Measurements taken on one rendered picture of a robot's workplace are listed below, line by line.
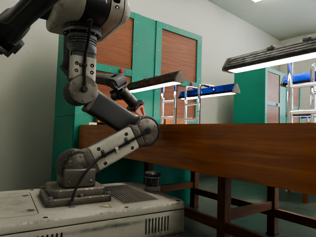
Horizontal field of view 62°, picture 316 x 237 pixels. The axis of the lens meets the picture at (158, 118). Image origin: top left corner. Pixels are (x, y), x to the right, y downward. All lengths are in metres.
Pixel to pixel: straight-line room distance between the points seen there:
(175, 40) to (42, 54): 1.36
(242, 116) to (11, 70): 3.30
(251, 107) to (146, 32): 2.41
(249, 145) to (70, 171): 0.60
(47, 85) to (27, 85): 0.19
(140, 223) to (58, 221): 0.27
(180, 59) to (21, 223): 2.26
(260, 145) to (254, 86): 3.58
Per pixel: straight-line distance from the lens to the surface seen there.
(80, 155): 0.98
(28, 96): 2.90
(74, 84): 0.98
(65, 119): 2.30
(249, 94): 4.44
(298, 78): 1.79
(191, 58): 2.87
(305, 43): 1.19
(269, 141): 0.84
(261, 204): 2.08
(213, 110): 4.62
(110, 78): 1.40
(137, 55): 2.42
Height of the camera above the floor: 0.73
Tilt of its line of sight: 3 degrees up
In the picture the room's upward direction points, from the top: 2 degrees clockwise
